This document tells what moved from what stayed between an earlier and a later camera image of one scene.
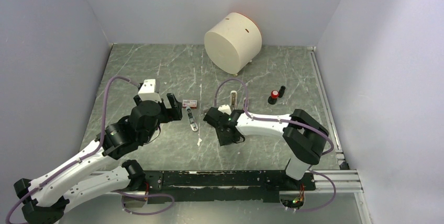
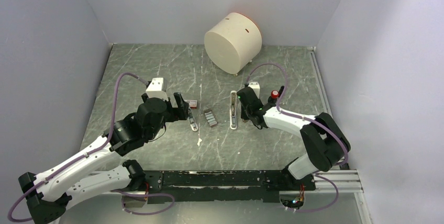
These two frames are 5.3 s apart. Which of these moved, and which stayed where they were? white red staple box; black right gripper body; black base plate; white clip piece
Moved: black right gripper body
Stayed: white red staple box; white clip piece; black base plate
